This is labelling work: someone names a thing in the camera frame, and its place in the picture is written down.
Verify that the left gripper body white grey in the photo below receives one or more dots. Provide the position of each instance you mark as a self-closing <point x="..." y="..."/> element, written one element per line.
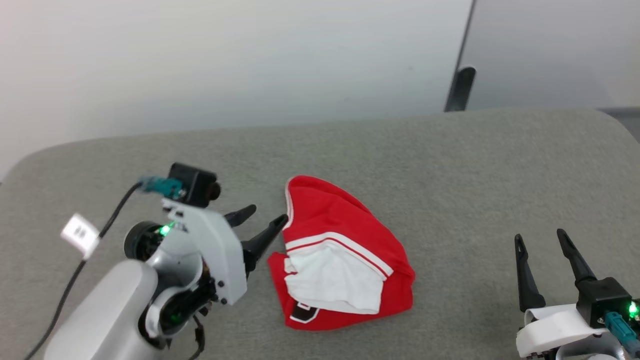
<point x="220" y="250"/>

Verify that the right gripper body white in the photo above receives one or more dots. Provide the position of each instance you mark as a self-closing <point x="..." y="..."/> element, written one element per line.
<point x="555" y="332"/>

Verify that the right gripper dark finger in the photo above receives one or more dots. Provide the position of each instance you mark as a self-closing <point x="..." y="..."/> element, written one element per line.
<point x="575" y="262"/>
<point x="527" y="285"/>

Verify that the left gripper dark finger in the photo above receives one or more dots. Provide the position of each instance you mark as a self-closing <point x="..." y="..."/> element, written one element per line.
<point x="262" y="241"/>
<point x="241" y="214"/>

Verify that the red Bulls jersey white sleeves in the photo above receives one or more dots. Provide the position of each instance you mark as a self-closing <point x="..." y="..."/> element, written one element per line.
<point x="345" y="225"/>

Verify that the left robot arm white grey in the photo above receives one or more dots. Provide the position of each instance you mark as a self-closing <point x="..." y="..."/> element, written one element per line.
<point x="110" y="310"/>

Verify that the grey fabric sofa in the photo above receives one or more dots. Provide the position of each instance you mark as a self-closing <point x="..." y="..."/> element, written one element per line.
<point x="450" y="200"/>

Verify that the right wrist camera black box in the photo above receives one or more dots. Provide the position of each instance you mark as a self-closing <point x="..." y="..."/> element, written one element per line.
<point x="605" y="297"/>

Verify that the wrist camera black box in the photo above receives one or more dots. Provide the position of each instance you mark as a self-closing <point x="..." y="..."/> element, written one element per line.
<point x="605" y="297"/>
<point x="195" y="184"/>

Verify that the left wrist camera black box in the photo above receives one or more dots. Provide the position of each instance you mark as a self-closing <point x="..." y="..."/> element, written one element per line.
<point x="195" y="184"/>

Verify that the black metal frame leg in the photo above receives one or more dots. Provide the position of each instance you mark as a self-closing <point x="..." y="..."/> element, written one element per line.
<point x="460" y="90"/>

